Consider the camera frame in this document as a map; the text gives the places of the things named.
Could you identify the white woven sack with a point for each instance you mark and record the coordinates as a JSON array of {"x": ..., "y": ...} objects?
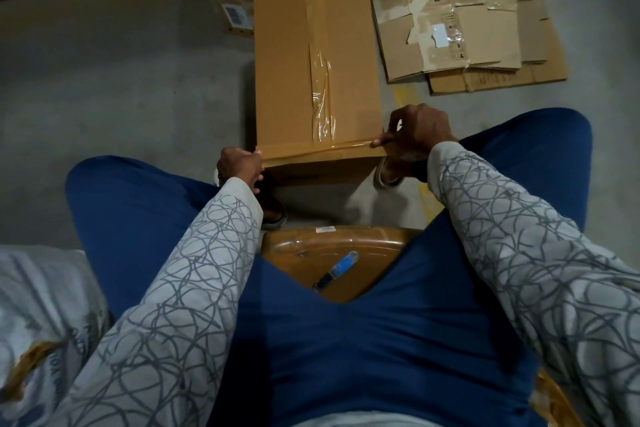
[{"x": 40, "y": 332}]

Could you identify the person's left hand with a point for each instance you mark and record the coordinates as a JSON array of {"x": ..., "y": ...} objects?
[{"x": 240, "y": 166}]

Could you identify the person's right white clog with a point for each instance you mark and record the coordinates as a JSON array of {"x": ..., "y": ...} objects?
[{"x": 385, "y": 177}]

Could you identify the person's white clog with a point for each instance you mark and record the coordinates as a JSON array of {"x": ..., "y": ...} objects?
[
  {"x": 385, "y": 177},
  {"x": 272, "y": 217}
]

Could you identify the large black-label cardboard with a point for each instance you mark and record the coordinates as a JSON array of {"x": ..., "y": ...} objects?
[{"x": 285, "y": 51}]

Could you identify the person's right hand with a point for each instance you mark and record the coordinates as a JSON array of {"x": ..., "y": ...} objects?
[{"x": 420, "y": 131}]

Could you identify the person's blue trousers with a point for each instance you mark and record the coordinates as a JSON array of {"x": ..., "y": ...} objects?
[{"x": 420, "y": 342}]

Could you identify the person's right forearm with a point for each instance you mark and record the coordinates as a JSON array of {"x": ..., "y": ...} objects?
[{"x": 540, "y": 272}]

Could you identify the flat brown cardboard sheet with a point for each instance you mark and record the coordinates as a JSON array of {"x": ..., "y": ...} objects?
[{"x": 545, "y": 51}]

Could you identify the crumpled brown tape scraps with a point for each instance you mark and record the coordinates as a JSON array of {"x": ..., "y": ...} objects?
[{"x": 555, "y": 402}]

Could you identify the brown plastic-wrapped stool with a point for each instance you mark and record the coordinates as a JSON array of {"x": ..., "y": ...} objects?
[{"x": 300, "y": 251}]

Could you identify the person's left white clog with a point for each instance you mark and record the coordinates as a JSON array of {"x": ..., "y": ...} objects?
[{"x": 272, "y": 217}]

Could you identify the person's left forearm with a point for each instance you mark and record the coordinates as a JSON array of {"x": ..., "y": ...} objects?
[{"x": 160, "y": 332}]

